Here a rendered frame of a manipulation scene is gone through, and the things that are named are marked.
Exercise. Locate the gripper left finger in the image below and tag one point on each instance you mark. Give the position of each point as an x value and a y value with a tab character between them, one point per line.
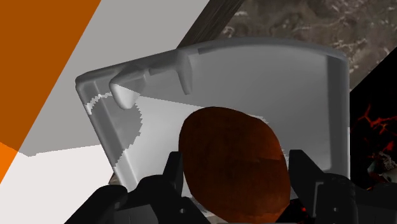
161	192

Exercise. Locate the grey sink basin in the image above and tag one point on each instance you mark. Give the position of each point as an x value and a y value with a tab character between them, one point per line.
248	90

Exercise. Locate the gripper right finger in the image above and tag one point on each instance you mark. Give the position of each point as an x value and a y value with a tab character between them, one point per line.
322	192

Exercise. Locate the brown potato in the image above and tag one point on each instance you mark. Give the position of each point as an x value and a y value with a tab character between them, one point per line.
233	164

